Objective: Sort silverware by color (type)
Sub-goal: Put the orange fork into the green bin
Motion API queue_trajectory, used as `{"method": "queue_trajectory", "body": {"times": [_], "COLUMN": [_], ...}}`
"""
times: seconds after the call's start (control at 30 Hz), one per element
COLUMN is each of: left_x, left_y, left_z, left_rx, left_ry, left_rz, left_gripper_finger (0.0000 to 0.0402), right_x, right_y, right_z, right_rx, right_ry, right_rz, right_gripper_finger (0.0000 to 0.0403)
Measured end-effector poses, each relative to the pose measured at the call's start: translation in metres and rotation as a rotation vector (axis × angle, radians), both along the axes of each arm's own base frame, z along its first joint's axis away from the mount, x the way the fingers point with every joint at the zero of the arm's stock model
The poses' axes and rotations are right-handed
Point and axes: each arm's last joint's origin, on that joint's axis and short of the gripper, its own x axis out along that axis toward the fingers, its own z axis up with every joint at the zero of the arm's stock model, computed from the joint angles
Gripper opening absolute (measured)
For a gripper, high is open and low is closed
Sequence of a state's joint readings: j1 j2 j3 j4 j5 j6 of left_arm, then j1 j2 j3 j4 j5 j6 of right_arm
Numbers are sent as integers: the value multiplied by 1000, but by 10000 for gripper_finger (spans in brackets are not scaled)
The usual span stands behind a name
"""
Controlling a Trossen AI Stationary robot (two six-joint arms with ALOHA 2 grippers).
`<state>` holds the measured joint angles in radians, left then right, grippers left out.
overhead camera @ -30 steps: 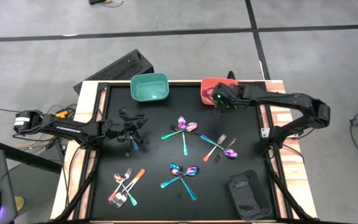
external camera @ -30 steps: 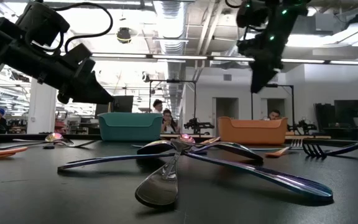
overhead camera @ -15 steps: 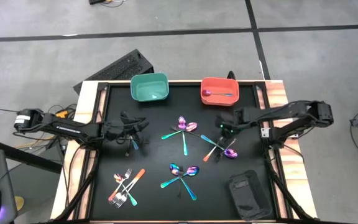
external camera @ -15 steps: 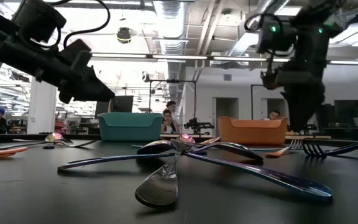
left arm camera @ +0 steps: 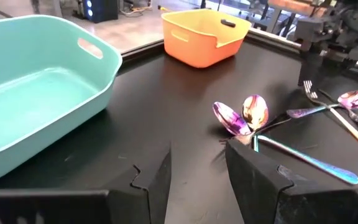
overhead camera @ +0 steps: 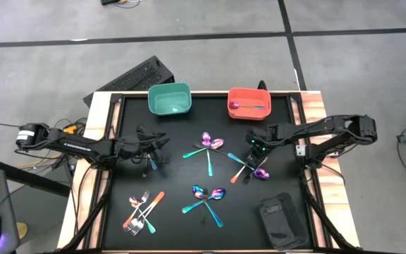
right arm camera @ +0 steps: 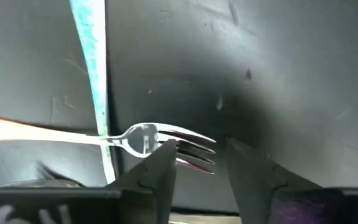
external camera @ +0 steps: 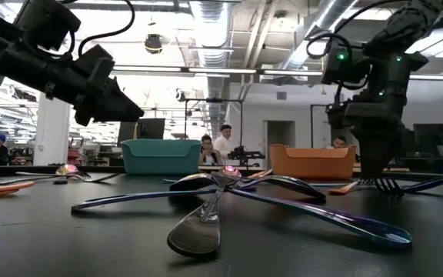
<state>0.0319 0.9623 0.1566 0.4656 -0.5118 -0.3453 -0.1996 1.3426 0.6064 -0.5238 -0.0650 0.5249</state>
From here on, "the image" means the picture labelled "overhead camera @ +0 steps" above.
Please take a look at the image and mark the orange plastic bin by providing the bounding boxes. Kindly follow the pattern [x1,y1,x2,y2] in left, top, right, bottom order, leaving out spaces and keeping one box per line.
[226,87,273,121]

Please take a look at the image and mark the fork with red-orange handle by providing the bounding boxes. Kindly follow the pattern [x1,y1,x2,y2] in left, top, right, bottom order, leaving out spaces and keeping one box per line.
[122,190,151,229]

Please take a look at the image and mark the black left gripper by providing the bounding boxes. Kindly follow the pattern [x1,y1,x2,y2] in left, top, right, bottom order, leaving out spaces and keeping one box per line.
[116,135,171,163]

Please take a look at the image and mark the silver fork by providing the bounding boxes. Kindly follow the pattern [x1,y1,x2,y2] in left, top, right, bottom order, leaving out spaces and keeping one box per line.
[132,202,158,236]

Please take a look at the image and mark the teal plastic bin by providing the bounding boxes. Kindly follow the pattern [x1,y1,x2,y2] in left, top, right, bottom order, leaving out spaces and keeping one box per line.
[147,82,192,116]

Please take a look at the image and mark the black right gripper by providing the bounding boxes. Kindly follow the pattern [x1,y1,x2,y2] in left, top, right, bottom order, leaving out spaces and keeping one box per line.
[245,125,280,174]

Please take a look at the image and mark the black table mat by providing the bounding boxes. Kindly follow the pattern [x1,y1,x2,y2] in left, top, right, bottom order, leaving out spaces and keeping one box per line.
[118,97,297,250]

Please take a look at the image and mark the black plastic bin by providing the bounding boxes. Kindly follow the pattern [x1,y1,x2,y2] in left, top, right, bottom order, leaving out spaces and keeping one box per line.
[258,192,312,251]

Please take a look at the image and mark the fork with orange handle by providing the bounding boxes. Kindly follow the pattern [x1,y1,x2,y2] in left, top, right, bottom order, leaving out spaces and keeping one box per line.
[229,157,269,185]

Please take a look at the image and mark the yellow cable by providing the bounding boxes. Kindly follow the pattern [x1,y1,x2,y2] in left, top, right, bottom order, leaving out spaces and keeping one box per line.
[14,123,80,169]

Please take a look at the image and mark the black desk leg bar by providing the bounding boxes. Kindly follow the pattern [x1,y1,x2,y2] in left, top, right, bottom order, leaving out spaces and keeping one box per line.
[0,157,72,198]

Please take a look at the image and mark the yellow disc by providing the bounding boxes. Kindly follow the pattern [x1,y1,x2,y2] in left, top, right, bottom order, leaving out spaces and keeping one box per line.
[16,222,28,240]

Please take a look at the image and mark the fork cluster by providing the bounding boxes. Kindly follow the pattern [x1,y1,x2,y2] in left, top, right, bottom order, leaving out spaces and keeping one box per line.
[127,190,166,234]

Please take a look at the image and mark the black computer tower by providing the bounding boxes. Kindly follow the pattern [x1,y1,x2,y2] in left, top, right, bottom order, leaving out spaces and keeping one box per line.
[82,55,176,107]

